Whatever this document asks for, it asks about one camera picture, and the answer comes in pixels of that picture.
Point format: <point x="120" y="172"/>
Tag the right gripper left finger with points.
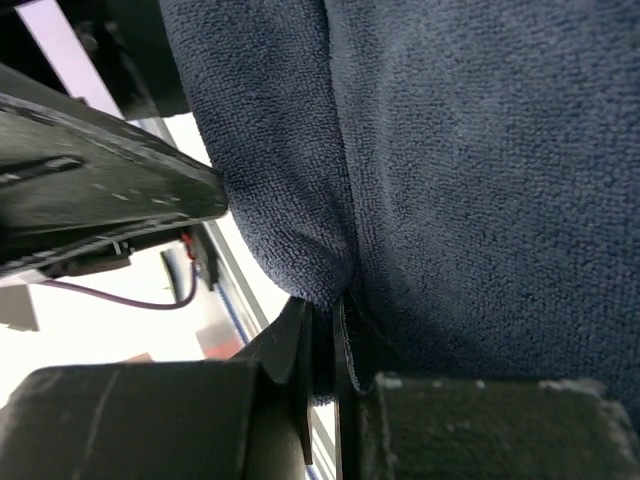
<point x="244" y="418"/>

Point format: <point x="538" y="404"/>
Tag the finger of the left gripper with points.
<point x="74" y="180"/>

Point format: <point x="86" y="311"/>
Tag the dark navy blue towel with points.
<point x="468" y="169"/>

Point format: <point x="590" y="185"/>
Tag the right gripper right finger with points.
<point x="392" y="423"/>

